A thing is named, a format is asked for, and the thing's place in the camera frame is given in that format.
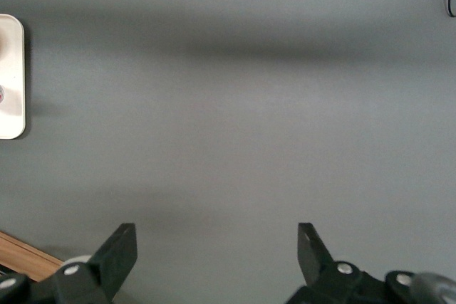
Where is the wooden board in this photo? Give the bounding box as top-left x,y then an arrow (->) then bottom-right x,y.
0,231 -> 65,283

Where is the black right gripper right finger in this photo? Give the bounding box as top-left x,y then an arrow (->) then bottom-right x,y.
284,222 -> 456,304

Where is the cream plastic tray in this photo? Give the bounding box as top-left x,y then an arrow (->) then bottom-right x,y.
0,14 -> 26,140

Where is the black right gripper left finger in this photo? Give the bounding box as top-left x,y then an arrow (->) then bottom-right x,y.
0,222 -> 138,304

